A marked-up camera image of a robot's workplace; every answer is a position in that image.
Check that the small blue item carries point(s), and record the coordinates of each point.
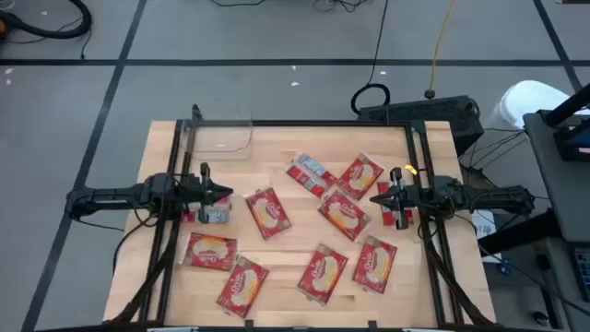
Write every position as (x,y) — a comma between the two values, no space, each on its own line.
(505,266)

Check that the red popcorn bag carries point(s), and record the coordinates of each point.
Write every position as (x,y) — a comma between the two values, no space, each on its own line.
(388,217)
(343,215)
(268,213)
(360,176)
(209,251)
(311,174)
(216,215)
(374,264)
(243,286)
(322,274)

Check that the clear plastic basket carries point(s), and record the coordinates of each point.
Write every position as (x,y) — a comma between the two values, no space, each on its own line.
(216,138)

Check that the black device with blue screen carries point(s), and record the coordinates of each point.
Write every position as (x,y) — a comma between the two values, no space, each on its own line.
(569,143)

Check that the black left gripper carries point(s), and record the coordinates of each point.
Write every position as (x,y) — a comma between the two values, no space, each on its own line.
(193,191)

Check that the white paper sheet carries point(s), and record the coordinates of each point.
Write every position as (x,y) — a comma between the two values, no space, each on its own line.
(484,228)

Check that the black computer mouse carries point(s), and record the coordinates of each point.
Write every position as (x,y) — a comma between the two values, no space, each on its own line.
(539,317)

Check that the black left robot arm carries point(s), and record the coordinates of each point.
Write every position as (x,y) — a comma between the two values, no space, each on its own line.
(115,196)

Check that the black pole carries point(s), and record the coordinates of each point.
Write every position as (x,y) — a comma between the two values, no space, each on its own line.
(567,105)

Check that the yellow tape tag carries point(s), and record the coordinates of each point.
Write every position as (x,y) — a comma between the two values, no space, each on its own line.
(410,169)

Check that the grey cart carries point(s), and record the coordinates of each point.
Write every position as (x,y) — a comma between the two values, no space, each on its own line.
(567,193)

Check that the black aluminium table frame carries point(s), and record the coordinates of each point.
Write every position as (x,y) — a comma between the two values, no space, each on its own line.
(322,123)

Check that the black table edge bracket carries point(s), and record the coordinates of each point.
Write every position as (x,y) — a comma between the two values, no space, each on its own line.
(249,324)
(372,324)

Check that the black cart beam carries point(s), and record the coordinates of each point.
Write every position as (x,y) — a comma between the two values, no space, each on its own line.
(511,230)

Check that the white plastic bin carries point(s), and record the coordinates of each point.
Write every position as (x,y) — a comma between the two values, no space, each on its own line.
(525,99)

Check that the black keyboard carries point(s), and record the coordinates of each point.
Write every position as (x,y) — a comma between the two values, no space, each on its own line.
(583,272)

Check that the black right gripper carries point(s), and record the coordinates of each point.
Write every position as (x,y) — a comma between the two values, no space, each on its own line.
(417,197)

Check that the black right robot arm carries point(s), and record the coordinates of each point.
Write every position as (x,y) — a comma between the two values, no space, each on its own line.
(484,198)

